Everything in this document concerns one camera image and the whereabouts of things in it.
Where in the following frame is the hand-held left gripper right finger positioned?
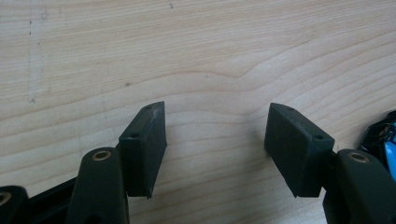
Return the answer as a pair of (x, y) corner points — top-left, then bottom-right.
(263, 102), (335, 199)

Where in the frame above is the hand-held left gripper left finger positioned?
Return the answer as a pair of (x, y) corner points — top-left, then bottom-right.
(118, 100), (168, 200)

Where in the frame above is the black and blue object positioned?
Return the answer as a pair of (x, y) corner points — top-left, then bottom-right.
(357, 109), (396, 183)

